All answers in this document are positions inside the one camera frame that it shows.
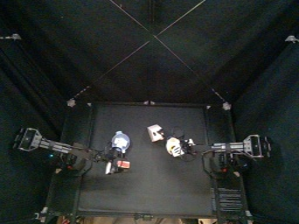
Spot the white and yellow toy squash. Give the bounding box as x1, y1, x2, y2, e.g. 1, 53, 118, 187
164, 136, 184, 158

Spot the red and white toy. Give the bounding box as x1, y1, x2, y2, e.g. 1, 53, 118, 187
104, 159, 132, 176

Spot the blue and white toy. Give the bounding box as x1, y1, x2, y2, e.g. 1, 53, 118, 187
110, 130, 132, 154

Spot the small white box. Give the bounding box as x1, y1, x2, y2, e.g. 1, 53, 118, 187
145, 123, 165, 143

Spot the white printed label sticker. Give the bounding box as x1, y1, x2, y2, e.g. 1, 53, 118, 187
216, 186, 244, 214

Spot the thin diagonal brace cord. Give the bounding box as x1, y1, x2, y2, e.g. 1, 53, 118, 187
70, 0, 207, 100
108, 0, 227, 103

